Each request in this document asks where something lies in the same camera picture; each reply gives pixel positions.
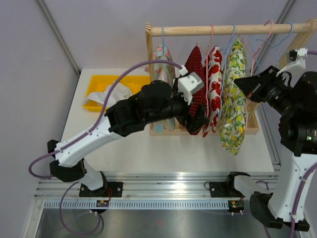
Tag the lemon print skirt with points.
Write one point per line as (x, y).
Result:
(233, 121)

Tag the white skirt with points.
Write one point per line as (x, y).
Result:
(120, 92)

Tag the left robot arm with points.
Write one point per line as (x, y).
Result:
(156, 101)

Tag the aluminium rail frame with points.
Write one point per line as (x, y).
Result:
(178, 166)

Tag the red poppy print garment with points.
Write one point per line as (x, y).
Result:
(215, 82)

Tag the pastel floral garment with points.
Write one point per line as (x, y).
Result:
(166, 73)

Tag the yellow plastic tray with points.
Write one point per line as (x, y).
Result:
(100, 85)

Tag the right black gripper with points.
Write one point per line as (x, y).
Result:
(258, 84)

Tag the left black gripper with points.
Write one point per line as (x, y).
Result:
(196, 122)

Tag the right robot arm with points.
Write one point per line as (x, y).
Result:
(297, 106)

